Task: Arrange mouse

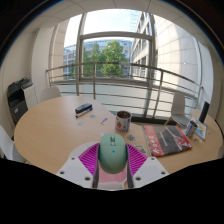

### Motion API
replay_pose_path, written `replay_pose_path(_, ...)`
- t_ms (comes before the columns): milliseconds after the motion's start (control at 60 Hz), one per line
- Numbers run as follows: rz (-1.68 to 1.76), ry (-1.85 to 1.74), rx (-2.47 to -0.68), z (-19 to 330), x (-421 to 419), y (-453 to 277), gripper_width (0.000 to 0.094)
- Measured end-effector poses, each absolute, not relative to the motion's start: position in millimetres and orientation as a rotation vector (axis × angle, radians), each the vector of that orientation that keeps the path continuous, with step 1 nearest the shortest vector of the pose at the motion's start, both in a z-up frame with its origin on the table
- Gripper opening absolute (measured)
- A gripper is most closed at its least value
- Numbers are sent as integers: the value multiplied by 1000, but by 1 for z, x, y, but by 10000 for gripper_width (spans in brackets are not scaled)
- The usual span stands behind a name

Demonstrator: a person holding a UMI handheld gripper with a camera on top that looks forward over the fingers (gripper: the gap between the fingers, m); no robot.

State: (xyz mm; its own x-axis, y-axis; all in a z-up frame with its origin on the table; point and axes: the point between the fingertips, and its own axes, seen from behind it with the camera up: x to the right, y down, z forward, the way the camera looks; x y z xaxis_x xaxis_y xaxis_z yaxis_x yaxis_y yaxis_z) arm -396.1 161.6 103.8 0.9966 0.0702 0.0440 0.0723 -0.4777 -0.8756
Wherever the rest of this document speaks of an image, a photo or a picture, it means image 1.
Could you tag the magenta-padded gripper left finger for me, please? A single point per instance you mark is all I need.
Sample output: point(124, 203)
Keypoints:
point(75, 170)

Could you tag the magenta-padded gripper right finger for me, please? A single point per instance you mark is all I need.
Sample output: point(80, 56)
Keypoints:
point(150, 170)

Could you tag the mint green computer mouse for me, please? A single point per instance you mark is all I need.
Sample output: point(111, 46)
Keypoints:
point(113, 156)

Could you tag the red and black magazine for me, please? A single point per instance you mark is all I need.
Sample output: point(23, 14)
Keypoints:
point(166, 140)

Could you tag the white printed cup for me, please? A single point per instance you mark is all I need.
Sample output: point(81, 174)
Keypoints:
point(123, 122)

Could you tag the white and blue book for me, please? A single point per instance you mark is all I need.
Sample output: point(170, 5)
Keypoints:
point(201, 130)

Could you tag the black cylindrical speaker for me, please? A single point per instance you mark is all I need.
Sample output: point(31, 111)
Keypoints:
point(204, 111)

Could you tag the black office printer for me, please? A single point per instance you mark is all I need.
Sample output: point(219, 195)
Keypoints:
point(16, 100)

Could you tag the metal balcony railing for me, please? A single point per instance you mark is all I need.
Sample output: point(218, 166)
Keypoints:
point(110, 80)

